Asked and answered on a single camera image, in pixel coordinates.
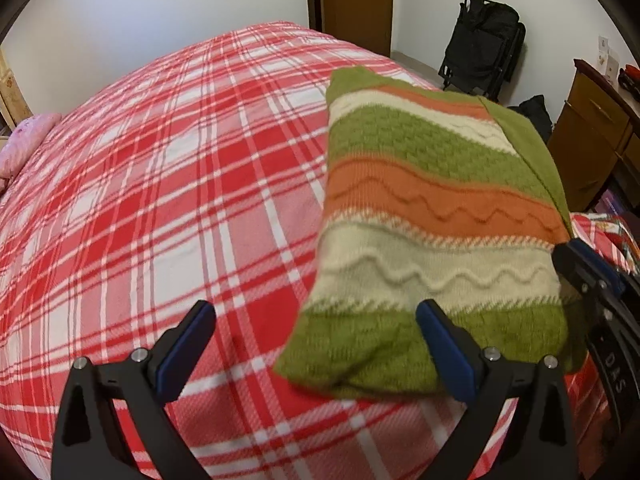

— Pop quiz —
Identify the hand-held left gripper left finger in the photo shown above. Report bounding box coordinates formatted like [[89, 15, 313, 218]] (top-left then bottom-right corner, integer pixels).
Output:
[[50, 300, 218, 480]]

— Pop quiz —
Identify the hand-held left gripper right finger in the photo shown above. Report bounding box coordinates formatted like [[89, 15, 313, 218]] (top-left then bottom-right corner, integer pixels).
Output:
[[415, 299, 581, 480]]

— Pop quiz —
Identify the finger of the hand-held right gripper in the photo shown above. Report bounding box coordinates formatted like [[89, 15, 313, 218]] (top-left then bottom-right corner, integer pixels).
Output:
[[552, 239, 627, 307]]

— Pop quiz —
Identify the green striped knit sweater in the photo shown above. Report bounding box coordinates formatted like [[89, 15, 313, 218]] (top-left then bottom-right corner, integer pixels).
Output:
[[272, 66, 588, 401]]

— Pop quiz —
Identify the floral patterned cloth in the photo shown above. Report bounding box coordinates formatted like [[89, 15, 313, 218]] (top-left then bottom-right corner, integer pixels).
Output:
[[595, 212, 640, 262]]

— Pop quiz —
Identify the brown wooden dresser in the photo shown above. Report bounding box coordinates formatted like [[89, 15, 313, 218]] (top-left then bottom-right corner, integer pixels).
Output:
[[547, 58, 640, 213]]

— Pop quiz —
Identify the red plaid blanket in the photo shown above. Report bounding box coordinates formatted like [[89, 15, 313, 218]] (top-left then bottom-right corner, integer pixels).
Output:
[[0, 21, 640, 480]]

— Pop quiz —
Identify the small black bag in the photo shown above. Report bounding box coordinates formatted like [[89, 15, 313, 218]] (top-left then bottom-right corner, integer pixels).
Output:
[[509, 93, 554, 142]]

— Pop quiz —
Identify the red item on dresser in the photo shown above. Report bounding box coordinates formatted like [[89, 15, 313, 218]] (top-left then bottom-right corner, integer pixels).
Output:
[[618, 63, 640, 92]]

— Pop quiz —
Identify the pink pillow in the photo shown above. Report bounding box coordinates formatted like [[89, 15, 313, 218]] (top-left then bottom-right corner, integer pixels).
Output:
[[0, 112, 63, 189]]

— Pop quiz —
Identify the wooden headboard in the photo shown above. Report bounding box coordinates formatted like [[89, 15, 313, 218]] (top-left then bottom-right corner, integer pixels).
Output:
[[0, 47, 32, 133]]

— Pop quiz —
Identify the brown wooden door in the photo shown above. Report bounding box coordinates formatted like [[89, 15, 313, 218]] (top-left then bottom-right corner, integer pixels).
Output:
[[305, 0, 396, 57]]

